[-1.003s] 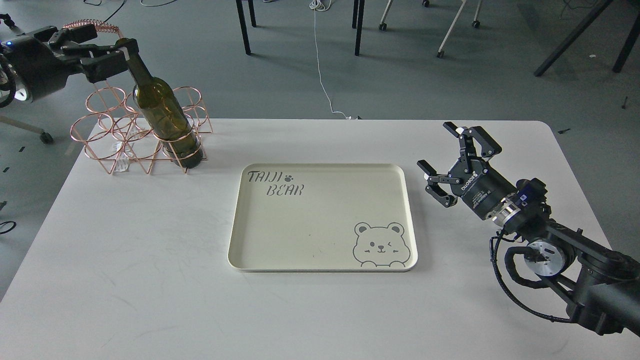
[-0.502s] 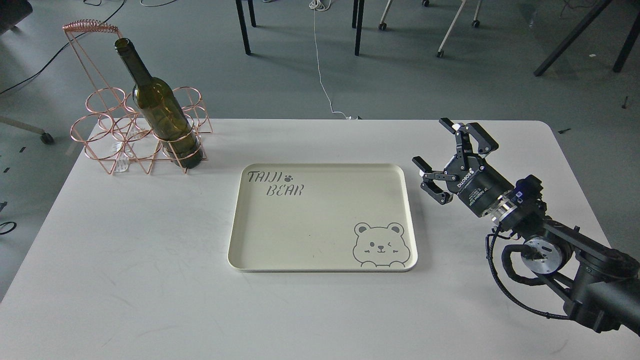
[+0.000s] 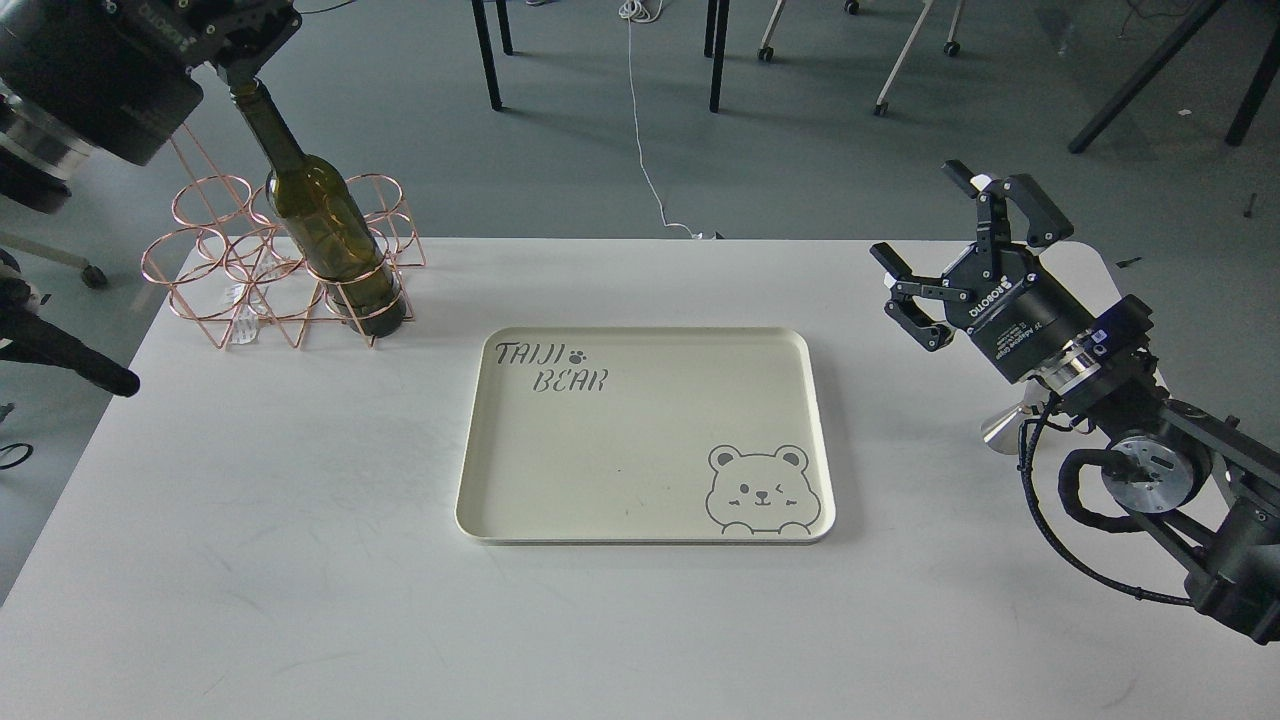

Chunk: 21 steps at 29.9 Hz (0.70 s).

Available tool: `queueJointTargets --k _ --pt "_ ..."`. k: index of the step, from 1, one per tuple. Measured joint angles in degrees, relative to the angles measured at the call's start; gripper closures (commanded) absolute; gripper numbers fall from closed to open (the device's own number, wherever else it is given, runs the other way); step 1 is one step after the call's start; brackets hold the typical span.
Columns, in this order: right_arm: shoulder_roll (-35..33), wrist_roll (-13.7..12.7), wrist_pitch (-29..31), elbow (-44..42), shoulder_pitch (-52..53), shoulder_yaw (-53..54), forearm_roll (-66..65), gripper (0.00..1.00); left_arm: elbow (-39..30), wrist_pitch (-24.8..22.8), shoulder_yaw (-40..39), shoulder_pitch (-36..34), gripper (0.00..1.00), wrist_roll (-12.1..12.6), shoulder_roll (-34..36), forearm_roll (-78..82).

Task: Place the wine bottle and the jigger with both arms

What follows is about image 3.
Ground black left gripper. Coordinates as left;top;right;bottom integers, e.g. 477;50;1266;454
1;1;302;165

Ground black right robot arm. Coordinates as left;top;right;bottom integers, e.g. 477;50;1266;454
870;160;1279;644

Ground dark green wine bottle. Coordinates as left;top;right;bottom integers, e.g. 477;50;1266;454
230;79;408;338

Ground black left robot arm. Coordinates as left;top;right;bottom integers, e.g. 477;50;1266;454
1;1;301;214

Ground black table legs left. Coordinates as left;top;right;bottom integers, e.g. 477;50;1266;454
470;0;515;111

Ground black table legs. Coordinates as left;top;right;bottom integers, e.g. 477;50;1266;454
470;0;515;111
1066;1;1279;155
703;0;731;114

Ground silver steel jigger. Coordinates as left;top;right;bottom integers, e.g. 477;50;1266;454
980;401;1041;456

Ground cream bear serving tray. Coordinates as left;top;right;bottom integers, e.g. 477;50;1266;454
454;327;836;544

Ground black table legs centre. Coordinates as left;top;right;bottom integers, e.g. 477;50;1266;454
703;0;731;114

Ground black table legs right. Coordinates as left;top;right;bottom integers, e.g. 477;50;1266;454
1066;1;1279;155

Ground copper wire bottle rack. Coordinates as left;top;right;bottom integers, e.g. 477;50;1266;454
141;127;376;350

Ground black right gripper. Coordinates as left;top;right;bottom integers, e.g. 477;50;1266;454
869;159;1096;386

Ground white rolling chair base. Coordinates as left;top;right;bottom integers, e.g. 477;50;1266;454
756;1;968;117

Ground white floor cable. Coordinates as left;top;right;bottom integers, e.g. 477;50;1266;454
617;0;716;241

